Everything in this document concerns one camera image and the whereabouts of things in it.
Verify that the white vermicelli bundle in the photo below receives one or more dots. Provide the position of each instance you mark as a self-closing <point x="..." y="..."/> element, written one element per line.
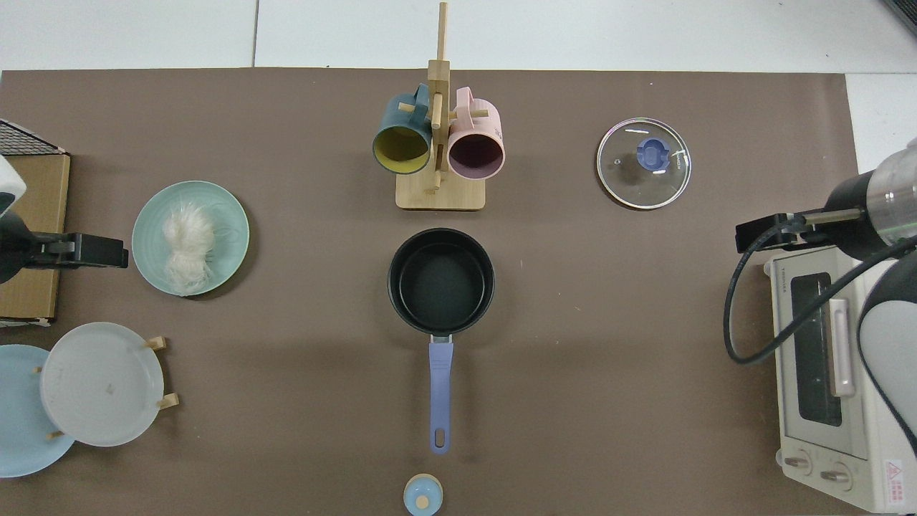
<point x="188" y="244"/>

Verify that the glass lid with blue knob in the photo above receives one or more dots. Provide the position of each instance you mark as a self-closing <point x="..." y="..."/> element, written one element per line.
<point x="623" y="179"/>

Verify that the grey white plate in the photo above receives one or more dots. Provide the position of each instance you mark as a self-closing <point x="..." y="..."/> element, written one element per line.
<point x="100" y="387"/>

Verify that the pale green plate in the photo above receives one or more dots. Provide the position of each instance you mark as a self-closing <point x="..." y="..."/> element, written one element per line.
<point x="229" y="215"/>

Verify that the wooden plate rack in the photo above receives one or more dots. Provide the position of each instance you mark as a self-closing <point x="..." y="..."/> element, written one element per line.
<point x="169" y="401"/>

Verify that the light blue plate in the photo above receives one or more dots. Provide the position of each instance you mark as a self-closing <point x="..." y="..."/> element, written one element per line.
<point x="18" y="416"/>

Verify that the pale toaster oven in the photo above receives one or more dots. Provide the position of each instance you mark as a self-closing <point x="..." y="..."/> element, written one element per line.
<point x="802" y="430"/>

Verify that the dark ribbed object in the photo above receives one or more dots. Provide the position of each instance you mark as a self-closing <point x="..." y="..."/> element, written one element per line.
<point x="904" y="13"/>

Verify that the brown table cloth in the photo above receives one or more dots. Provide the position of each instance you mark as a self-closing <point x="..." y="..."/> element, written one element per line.
<point x="286" y="430"/>

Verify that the pink mug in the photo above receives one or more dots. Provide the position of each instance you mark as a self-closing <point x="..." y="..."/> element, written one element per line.
<point x="476" y="154"/>

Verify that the teal mug with yellow inside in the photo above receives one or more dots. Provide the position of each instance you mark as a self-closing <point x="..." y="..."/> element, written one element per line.
<point x="390" y="120"/>

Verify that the wooden cup stand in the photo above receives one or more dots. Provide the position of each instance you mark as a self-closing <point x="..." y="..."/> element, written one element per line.
<point x="440" y="197"/>

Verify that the small blue round thing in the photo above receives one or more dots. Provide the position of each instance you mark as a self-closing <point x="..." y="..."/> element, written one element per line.
<point x="414" y="494"/>

